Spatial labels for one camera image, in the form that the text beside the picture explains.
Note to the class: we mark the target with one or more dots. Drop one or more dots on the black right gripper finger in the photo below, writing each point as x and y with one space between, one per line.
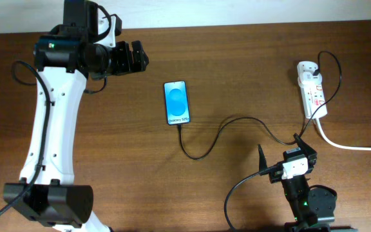
305 148
262 161

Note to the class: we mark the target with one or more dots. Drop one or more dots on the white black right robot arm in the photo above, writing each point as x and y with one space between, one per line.
312 206

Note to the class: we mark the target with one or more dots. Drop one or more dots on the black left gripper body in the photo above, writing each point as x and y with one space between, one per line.
120 62

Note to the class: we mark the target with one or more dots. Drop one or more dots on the white power strip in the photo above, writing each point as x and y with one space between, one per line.
311 90

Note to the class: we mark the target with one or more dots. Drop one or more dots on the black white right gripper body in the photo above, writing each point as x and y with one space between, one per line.
276 175

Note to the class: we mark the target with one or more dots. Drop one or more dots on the blue smartphone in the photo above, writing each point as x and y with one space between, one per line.
177 106

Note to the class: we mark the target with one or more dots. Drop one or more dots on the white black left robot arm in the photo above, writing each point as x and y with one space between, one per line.
83 47

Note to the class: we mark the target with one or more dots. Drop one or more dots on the black charger plug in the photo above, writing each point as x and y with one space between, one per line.
316 72

